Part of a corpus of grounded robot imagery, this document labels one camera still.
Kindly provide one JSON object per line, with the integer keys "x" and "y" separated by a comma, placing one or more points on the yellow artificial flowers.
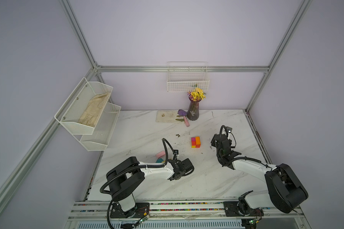
{"x": 196, "y": 95}

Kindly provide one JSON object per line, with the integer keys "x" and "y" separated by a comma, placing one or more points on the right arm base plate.
{"x": 239, "y": 208}

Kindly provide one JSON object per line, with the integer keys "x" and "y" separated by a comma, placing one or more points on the beige cloth in shelf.
{"x": 93, "y": 110}

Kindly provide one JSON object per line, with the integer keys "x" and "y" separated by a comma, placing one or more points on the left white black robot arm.
{"x": 128, "y": 175}

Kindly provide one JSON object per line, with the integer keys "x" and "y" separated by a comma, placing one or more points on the orange wood block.
{"x": 198, "y": 141}

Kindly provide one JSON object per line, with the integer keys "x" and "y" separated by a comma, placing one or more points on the white mesh shelf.
{"x": 70, "y": 112}
{"x": 100, "y": 139}

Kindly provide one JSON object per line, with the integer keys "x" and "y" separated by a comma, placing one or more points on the lower white mesh shelf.
{"x": 100, "y": 139}

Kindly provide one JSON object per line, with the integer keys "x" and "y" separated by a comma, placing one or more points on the teal wood block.
{"x": 160, "y": 160}

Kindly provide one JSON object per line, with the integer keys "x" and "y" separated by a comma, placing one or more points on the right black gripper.
{"x": 213, "y": 140}

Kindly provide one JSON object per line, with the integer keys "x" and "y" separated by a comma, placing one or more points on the aluminium front rail frame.
{"x": 182, "y": 214}

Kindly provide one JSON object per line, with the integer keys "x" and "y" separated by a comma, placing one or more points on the pink wood block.
{"x": 161, "y": 154}

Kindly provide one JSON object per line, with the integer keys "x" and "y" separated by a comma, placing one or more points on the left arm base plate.
{"x": 140, "y": 210}

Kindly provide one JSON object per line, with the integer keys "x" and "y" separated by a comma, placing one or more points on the white wire wall basket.
{"x": 187, "y": 76}

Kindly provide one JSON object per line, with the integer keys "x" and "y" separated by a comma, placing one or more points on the purple pink toy knife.
{"x": 184, "y": 115}

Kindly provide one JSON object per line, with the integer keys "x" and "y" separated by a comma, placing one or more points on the upper white mesh shelf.
{"x": 70, "y": 112}

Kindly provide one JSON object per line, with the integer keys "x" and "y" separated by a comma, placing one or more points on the purple glass vase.
{"x": 193, "y": 110}

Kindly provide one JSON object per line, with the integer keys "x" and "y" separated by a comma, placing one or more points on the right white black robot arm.
{"x": 284, "y": 190}

